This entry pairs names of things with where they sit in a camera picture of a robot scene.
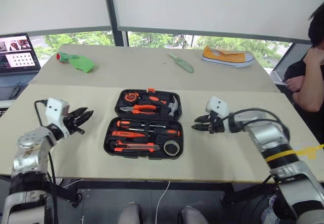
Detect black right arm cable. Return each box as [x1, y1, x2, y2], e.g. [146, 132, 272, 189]
[222, 107, 291, 144]

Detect grey rounded shape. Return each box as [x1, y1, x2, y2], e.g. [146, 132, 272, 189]
[117, 201, 143, 224]
[179, 205, 209, 224]

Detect black table frame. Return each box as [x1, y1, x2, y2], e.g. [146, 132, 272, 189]
[0, 175, 236, 208]

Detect yellow canvas sneaker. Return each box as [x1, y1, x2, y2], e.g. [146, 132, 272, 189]
[201, 45, 255, 69]

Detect orange black utility knife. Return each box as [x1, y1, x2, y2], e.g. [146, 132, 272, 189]
[113, 140, 161, 153]

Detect orange black Phillips screwdriver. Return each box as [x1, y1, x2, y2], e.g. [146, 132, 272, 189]
[126, 127, 181, 137]

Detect person in black shirt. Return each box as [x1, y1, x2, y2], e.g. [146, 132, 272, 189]
[283, 2, 324, 144]

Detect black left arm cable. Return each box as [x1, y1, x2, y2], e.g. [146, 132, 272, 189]
[34, 99, 59, 224]

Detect dark window frame post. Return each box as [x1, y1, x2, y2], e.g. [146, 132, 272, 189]
[102, 0, 129, 48]

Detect bystander bare hand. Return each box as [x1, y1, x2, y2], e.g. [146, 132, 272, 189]
[303, 45, 324, 65]
[286, 78, 305, 92]

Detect black electrical tape roll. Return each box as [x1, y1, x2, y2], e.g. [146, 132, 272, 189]
[163, 140, 181, 157]

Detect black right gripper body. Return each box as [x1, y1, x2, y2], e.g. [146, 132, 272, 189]
[208, 110, 226, 134]

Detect narrow white roller blind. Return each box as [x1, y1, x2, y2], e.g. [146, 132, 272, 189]
[0, 0, 112, 36]

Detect orange handled pliers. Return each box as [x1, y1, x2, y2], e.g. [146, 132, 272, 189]
[119, 104, 158, 115]

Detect orange black tape measure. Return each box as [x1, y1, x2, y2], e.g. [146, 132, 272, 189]
[124, 92, 139, 104]

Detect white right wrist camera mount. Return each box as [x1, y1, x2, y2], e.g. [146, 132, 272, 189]
[205, 96, 230, 120]

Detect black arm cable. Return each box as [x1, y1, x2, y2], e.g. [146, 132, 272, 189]
[34, 99, 59, 224]
[222, 107, 291, 144]

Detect orange black flathead screwdriver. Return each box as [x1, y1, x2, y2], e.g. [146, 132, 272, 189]
[116, 119, 169, 129]

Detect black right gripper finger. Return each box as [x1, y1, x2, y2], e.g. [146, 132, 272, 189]
[193, 114, 212, 123]
[190, 123, 211, 132]

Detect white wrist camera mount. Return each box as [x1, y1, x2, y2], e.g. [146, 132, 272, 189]
[205, 96, 230, 120]
[45, 97, 70, 137]

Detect black tool case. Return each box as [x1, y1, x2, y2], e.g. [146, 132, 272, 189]
[103, 88, 185, 160]

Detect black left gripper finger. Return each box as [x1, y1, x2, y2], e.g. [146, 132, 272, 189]
[69, 107, 89, 121]
[75, 110, 95, 127]

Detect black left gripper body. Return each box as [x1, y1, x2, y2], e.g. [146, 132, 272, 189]
[63, 112, 86, 137]

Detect white cable under table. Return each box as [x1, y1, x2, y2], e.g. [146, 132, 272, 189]
[154, 180, 172, 224]

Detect claw hammer with orange grip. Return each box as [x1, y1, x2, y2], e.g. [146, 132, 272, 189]
[149, 95, 180, 117]

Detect green plastic knife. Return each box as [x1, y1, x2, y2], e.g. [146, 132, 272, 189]
[168, 52, 195, 74]

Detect orange voltage tester pen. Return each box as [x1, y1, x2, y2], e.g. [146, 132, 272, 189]
[111, 130, 146, 138]

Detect yellow strap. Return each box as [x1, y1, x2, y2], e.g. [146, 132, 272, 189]
[295, 144, 324, 159]

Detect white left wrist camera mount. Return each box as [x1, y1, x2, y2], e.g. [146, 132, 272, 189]
[45, 97, 70, 137]

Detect green toy with red tip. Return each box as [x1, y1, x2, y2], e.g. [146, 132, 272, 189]
[56, 52, 79, 64]

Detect wide white roller blind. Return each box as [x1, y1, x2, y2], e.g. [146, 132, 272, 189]
[108, 0, 320, 44]

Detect open black laptop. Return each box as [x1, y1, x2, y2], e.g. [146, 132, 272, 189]
[0, 32, 42, 101]

